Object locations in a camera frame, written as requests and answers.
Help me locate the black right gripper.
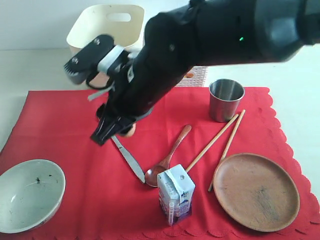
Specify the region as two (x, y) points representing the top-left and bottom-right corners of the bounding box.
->
(90, 44), (190, 146)

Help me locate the brown egg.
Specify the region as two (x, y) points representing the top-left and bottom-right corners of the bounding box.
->
(119, 123), (136, 138)

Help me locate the yellow cheese wedge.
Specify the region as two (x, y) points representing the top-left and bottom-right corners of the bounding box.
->
(183, 72), (194, 79)

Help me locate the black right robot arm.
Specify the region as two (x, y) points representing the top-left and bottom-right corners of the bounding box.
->
(91, 0), (320, 145)

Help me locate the silver table knife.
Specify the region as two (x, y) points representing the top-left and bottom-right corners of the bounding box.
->
(111, 136), (146, 184)

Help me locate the brown wooden spoon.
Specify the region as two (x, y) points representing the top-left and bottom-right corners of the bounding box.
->
(144, 124), (192, 188)

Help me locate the red tablecloth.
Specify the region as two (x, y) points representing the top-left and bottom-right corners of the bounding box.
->
(0, 87), (320, 240)

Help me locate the small milk carton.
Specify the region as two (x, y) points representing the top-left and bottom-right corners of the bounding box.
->
(157, 164), (196, 226)

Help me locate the white perforated basket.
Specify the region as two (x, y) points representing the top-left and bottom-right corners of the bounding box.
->
(176, 66), (208, 87)

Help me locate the cream plastic bin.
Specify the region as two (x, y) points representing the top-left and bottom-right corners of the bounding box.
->
(66, 4), (145, 56)

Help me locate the white ceramic bowl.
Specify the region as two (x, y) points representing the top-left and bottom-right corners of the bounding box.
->
(0, 159), (66, 234)

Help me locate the stainless steel cup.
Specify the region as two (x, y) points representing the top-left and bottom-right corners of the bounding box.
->
(208, 78), (245, 123)

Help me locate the brown wooden plate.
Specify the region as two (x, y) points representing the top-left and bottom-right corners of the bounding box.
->
(212, 153), (300, 233)

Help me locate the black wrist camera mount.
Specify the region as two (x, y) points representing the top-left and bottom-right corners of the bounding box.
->
(63, 34), (115, 90)

